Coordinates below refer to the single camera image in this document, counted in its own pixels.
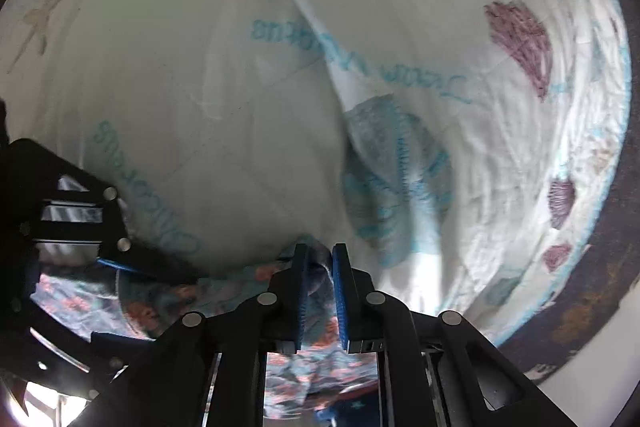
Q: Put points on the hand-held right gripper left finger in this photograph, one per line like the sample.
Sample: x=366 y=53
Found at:
x=300 y=292

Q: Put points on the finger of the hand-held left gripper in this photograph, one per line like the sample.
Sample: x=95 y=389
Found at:
x=115 y=264
x=60 y=347

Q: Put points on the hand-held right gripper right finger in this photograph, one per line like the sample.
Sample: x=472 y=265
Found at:
x=342 y=297

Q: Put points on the teal floral garment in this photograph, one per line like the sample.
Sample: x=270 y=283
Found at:
x=320 y=357

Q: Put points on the white seashell print quilt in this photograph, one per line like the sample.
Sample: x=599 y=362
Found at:
x=250 y=82

